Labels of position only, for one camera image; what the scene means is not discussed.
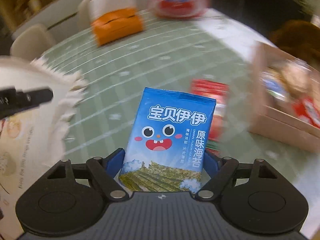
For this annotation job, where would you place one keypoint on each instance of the brown plush blanket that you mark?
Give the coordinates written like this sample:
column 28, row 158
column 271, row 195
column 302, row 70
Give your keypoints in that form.
column 298, row 38

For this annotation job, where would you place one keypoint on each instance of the orange tissue box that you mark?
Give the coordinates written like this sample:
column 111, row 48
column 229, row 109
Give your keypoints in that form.
column 114, row 19

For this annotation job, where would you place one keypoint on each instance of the red spicy strip pack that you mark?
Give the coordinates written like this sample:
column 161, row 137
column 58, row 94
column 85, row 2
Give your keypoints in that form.
column 219, row 92

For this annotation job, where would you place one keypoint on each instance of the round bun clear pack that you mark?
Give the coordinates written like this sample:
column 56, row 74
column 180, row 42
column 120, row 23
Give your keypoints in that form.
column 297, row 77

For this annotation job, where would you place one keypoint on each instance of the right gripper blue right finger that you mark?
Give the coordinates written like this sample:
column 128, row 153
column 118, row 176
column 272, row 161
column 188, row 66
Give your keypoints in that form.
column 212, row 164

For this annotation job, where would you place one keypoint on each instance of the beige dining chair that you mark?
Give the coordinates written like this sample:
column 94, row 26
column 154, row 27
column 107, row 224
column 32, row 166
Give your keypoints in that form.
column 87, row 14
column 32, row 43

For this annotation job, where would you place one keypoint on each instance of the small red snack pack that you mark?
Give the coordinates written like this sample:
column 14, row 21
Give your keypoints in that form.
column 306, row 111

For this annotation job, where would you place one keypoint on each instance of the blue seaweed snack pack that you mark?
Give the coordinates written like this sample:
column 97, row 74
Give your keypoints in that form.
column 165, row 150

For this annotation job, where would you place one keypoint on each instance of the long bread stick pack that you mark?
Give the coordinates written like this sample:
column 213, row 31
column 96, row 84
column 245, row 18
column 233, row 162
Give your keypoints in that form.
column 275, row 85

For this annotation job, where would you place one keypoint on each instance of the white paper bag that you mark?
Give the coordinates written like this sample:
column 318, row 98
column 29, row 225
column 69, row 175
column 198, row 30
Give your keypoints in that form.
column 32, row 141

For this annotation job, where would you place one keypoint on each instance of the pink cardboard gift box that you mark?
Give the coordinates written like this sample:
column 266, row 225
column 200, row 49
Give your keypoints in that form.
column 275, row 119

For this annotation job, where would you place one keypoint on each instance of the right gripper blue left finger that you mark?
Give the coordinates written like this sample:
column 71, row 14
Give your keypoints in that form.
column 113, row 163

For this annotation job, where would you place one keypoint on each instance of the green checked tablecloth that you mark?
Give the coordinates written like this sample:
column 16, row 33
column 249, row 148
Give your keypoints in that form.
column 168, row 55

